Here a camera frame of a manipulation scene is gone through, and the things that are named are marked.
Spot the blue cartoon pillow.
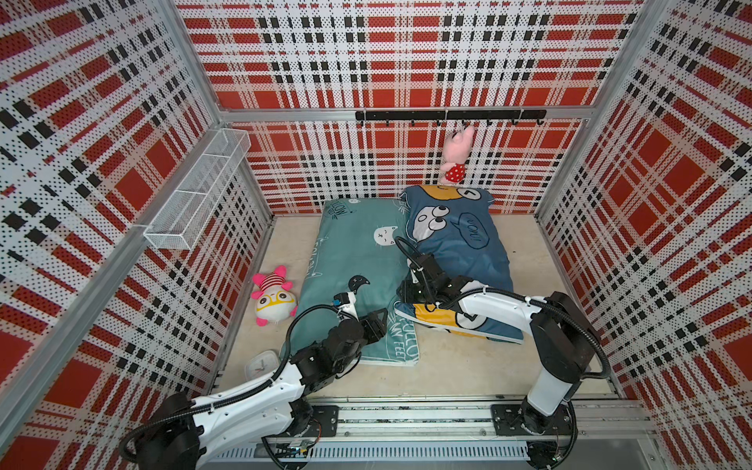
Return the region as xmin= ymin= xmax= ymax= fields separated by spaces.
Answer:
xmin=395 ymin=185 xmax=523 ymax=344

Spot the teal cat pillow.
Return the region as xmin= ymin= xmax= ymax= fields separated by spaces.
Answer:
xmin=298 ymin=199 xmax=419 ymax=366

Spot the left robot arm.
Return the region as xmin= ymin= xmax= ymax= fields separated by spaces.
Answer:
xmin=119 ymin=309 xmax=388 ymax=469

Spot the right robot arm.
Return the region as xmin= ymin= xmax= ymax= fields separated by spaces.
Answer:
xmin=399 ymin=255 xmax=612 ymax=435

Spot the pink striped plush doll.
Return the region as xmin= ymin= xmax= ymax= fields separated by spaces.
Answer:
xmin=252 ymin=266 xmax=298 ymax=327

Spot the white square alarm clock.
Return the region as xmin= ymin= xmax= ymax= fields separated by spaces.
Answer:
xmin=244 ymin=350 xmax=280 ymax=381

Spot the pink pig plush toy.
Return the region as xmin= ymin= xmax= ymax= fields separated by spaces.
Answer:
xmin=440 ymin=127 xmax=475 ymax=186

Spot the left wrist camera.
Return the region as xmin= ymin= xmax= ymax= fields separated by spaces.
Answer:
xmin=332 ymin=292 xmax=358 ymax=320

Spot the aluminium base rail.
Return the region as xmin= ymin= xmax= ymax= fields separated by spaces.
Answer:
xmin=172 ymin=396 xmax=659 ymax=465

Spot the black hook rail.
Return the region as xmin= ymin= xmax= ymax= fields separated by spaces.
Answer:
xmin=354 ymin=109 xmax=548 ymax=123

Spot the white wire mesh basket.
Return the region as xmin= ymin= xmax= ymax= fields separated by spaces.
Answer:
xmin=145 ymin=128 xmax=251 ymax=251

